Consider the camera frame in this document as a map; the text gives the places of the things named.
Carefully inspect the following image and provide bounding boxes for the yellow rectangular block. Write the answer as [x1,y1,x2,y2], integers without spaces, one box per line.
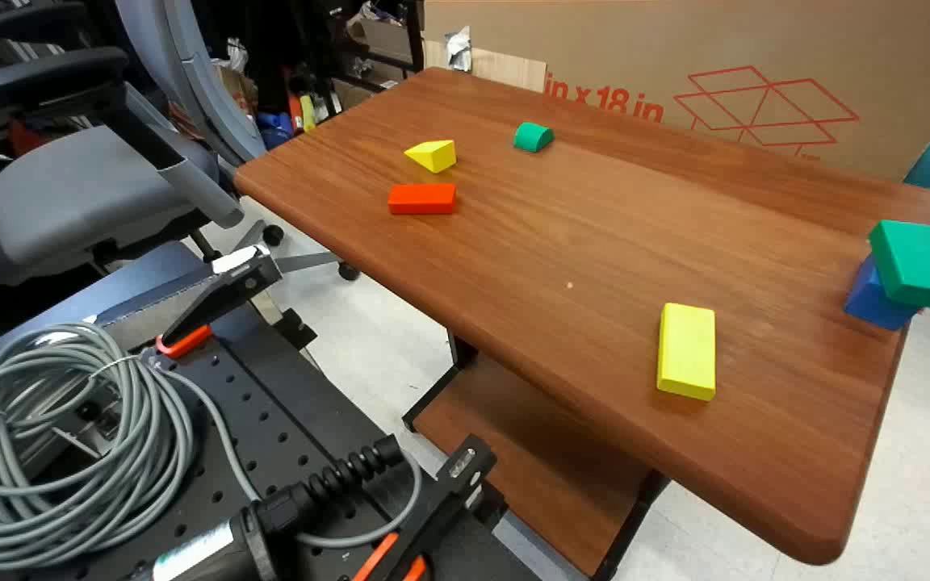
[651,299,723,405]

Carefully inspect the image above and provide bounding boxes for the orange rectangular block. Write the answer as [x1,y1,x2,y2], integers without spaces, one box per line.
[384,176,463,219]

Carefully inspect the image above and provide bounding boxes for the yellow wedge block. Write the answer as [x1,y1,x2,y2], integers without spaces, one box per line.
[401,135,463,176]

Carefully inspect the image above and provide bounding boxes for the chair base leg with casters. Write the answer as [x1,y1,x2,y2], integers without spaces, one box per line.
[255,219,361,285]

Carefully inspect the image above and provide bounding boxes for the small green rounded block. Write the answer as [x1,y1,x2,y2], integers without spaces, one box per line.
[509,120,559,158]

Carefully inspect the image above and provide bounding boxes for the black perforated mounting board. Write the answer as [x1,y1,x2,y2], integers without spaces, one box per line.
[73,304,539,581]

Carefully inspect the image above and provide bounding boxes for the black clamp with silver jaw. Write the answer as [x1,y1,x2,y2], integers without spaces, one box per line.
[153,241,283,362]

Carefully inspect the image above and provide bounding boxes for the blue container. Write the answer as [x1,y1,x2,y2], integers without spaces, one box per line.
[255,106,296,151]

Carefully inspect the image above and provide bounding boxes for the black power plug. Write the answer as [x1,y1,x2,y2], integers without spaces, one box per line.
[234,431,411,560]

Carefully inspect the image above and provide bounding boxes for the large cardboard box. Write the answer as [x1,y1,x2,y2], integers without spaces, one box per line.
[419,0,930,188]

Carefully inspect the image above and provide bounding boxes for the black device with silver label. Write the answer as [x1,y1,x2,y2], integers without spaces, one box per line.
[146,514,276,581]

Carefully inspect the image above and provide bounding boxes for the blue block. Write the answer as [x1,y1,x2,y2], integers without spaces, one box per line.
[842,254,923,332]

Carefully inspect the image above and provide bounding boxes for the grey office chair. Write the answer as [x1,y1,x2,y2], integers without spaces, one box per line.
[0,41,283,292]

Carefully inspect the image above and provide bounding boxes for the green rectangular block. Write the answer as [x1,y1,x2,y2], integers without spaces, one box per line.
[864,217,930,312]

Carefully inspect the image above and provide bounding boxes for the black clamp with orange handles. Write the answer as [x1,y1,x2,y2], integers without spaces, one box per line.
[349,431,502,581]

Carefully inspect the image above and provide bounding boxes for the coiled grey cable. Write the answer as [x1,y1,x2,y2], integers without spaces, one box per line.
[0,318,426,575]

